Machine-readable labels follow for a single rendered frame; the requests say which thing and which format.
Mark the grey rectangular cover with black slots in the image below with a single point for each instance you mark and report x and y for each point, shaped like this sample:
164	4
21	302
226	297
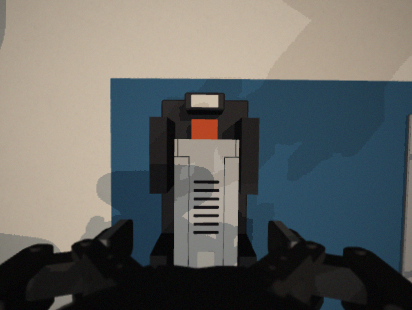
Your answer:
205	229

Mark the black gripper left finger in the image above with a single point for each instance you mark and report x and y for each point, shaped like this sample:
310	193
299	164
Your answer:
74	272

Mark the blue flat mat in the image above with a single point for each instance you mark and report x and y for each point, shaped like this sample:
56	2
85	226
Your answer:
334	160

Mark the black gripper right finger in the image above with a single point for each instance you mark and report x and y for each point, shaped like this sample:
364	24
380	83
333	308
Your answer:
303	270

